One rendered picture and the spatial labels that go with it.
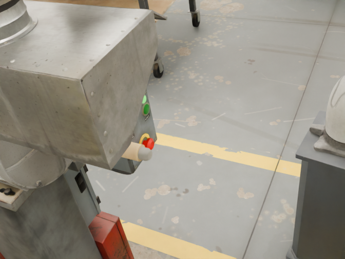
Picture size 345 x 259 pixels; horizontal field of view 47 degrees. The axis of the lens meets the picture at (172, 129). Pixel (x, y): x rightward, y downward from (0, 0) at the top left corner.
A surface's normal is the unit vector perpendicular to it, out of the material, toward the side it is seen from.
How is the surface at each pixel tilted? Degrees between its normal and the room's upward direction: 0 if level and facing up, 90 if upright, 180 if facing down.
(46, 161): 96
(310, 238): 90
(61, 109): 90
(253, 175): 0
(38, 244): 90
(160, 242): 0
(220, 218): 0
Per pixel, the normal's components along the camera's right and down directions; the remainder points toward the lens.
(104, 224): -0.14, -0.75
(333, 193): -0.54, 0.60
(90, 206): 0.90, 0.19
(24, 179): 0.63, 0.59
